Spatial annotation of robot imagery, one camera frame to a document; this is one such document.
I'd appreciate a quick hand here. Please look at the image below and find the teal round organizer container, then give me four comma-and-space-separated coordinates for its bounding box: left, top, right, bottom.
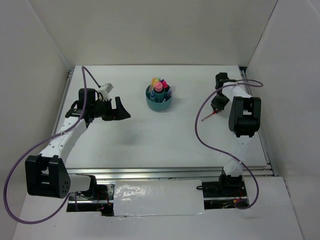
145, 85, 173, 112

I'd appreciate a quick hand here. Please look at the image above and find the blue cap spray bottle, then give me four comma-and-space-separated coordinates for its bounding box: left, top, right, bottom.
149, 90, 156, 102

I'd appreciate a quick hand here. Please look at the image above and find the blue refill pen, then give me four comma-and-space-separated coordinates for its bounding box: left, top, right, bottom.
163, 90, 172, 102

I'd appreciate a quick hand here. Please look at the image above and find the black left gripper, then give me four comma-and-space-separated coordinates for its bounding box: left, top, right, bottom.
90, 96, 131, 121

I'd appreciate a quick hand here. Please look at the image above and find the black gel pen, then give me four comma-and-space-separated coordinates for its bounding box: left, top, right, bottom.
166, 85, 176, 100

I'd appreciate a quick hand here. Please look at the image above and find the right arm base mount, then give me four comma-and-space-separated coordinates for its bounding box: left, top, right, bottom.
196, 180, 249, 210

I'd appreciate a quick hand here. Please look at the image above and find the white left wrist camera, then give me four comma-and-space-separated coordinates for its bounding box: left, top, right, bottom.
97, 83, 114, 102

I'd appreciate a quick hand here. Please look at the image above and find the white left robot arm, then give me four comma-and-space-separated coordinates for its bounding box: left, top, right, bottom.
25, 83, 131, 199

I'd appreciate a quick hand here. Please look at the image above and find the red gel pen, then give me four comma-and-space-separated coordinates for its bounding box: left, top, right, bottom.
201, 111, 217, 122

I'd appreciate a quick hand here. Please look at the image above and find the pink bottle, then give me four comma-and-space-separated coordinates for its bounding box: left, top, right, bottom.
153, 82, 164, 93

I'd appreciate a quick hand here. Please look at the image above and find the aluminium table frame rail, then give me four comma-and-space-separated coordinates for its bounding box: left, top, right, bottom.
39, 65, 280, 181

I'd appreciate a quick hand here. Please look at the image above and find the red refill pen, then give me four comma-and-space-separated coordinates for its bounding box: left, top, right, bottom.
167, 90, 175, 99

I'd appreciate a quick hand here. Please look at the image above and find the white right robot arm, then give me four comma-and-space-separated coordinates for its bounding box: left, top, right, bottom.
210, 72, 261, 196

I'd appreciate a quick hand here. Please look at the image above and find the yellow highlighter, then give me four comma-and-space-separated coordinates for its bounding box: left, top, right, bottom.
149, 77, 157, 92

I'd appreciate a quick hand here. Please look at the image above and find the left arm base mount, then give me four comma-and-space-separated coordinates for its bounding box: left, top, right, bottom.
66, 183, 115, 217

